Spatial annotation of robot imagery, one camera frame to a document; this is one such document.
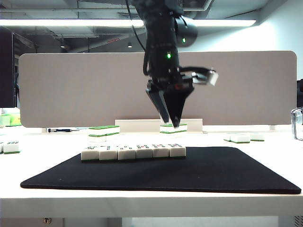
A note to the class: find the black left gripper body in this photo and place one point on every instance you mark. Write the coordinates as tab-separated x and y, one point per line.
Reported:
170	82

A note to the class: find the grey fabric desk divider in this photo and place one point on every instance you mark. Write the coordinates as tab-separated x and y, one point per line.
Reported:
71	89

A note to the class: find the dark cabinet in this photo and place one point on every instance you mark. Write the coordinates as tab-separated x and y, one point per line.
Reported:
7	71

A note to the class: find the black blue screwdriver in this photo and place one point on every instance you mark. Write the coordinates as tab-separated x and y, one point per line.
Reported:
59	130

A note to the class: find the black background object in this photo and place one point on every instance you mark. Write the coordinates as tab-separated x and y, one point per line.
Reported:
300	94

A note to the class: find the clear plastic container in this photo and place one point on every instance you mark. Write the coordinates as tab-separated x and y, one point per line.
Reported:
293	118

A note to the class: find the white divider base cover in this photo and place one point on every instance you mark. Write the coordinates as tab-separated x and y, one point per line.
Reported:
137	125

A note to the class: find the grey vented panel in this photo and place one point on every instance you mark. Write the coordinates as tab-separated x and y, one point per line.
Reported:
298	221

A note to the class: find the black fabric mat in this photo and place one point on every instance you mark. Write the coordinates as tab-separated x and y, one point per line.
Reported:
142	177

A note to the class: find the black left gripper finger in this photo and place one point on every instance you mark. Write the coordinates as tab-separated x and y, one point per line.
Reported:
177	104
159	104

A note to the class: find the black camera bracket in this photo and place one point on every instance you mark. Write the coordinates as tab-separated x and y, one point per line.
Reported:
194	68

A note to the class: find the white green box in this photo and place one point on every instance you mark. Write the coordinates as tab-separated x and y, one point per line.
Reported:
4	120

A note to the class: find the metal table bolt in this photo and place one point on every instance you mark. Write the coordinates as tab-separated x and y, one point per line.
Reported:
47	220

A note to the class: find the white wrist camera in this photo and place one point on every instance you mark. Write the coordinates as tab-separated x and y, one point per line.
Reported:
213	79

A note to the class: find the long ceiling light strip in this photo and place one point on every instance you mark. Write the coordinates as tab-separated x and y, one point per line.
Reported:
71	23

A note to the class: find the bird print mahjong tile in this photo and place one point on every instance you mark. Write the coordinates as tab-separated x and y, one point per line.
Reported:
90	154

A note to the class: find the yellow green package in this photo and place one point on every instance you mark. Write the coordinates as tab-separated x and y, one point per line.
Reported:
15	120

